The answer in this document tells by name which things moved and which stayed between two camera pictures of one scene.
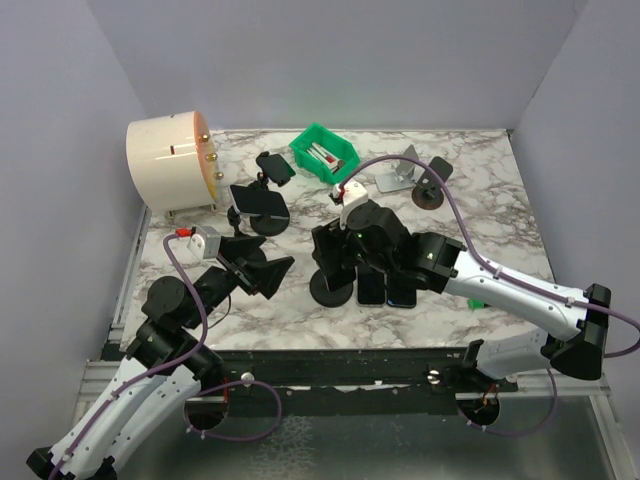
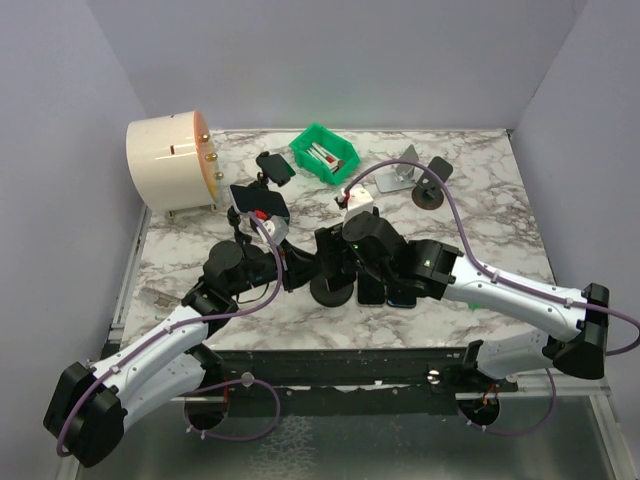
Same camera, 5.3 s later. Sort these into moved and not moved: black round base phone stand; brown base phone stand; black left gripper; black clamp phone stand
Moved: black left gripper
Not moved: black round base phone stand; black clamp phone stand; brown base phone stand
